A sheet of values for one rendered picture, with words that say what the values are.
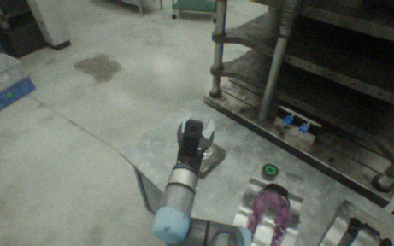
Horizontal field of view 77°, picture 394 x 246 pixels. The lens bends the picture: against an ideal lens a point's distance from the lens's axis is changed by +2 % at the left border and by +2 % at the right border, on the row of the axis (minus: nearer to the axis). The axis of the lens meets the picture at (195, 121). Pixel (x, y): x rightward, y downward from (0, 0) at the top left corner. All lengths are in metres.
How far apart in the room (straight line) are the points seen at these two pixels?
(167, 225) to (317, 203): 1.03
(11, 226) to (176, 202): 2.13
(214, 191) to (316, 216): 0.51
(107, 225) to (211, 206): 1.15
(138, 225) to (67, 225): 0.57
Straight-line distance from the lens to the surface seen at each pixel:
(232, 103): 1.87
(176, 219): 0.55
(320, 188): 1.52
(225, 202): 1.33
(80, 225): 2.33
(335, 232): 1.28
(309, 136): 1.69
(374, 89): 1.43
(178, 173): 0.60
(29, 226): 2.52
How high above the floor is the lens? 1.97
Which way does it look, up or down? 44 degrees down
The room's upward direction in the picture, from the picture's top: straight up
